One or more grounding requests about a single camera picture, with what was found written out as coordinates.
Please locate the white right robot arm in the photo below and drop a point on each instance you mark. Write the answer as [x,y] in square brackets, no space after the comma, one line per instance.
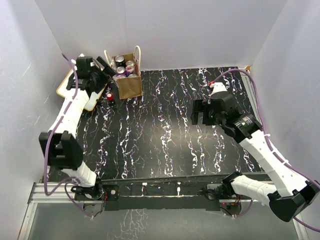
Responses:
[290,192]

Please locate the aluminium frame profile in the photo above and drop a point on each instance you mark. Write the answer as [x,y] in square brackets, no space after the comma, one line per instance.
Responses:
[51,217]

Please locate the purple fanta can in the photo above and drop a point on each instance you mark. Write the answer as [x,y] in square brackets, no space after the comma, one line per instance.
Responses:
[121,71]

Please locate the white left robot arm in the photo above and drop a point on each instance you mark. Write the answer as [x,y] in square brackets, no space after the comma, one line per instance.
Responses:
[81,89]

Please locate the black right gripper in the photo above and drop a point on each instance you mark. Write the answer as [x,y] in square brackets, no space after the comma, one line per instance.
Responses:
[198,106]

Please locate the red-tab soda can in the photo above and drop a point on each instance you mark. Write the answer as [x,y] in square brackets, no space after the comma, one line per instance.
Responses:
[132,75]

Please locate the red coke can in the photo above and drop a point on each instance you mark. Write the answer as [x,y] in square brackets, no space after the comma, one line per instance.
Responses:
[130,67]

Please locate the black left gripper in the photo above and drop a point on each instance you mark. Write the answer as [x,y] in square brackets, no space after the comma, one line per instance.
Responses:
[107,72]

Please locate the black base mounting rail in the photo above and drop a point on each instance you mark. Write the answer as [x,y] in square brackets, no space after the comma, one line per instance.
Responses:
[170,193]

